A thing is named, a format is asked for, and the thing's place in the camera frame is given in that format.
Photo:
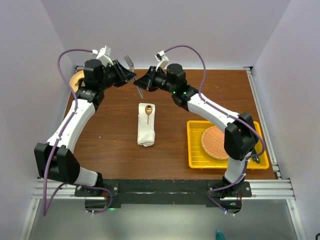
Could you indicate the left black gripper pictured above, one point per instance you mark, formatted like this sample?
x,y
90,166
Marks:
x,y
123,75

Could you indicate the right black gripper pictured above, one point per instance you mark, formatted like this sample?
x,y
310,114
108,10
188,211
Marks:
x,y
147,82

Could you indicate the silver fork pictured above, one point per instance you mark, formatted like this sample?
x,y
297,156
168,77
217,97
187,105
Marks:
x,y
132,68

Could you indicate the gold spoon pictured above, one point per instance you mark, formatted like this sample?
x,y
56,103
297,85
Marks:
x,y
148,112

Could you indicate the white cloth napkin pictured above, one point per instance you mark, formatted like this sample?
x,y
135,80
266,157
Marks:
x,y
146,132

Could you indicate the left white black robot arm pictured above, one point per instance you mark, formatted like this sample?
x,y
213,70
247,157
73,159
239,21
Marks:
x,y
55,159

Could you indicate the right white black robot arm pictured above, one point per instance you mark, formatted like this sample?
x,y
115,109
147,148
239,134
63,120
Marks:
x,y
240,136

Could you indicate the beige round plate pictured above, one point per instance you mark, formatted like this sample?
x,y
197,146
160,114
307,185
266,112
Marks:
x,y
76,80

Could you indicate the woven wicker basket plate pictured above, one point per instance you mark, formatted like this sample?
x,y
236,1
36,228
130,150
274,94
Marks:
x,y
212,141

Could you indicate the yellow plastic tray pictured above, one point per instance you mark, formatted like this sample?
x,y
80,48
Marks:
x,y
198,157

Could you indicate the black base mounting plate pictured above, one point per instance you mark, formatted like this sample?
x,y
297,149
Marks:
x,y
202,192

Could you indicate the teal cloth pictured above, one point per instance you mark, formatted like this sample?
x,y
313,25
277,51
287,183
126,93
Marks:
x,y
219,235

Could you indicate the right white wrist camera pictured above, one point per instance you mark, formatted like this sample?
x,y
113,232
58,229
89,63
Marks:
x,y
162,60

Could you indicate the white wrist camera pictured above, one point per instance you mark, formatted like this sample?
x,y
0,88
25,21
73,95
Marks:
x,y
103,55
162,60

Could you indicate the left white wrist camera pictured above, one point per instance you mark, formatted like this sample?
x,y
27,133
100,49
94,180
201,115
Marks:
x,y
103,55

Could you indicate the aluminium right side rail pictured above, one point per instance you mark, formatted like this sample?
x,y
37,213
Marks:
x,y
263,124

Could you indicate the aluminium rail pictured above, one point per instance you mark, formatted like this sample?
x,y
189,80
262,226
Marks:
x,y
263,124
260,189

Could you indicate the aluminium front rail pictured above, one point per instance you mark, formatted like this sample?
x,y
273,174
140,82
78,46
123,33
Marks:
x,y
260,189

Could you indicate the green handled snips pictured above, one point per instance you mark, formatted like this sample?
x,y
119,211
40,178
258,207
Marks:
x,y
255,156

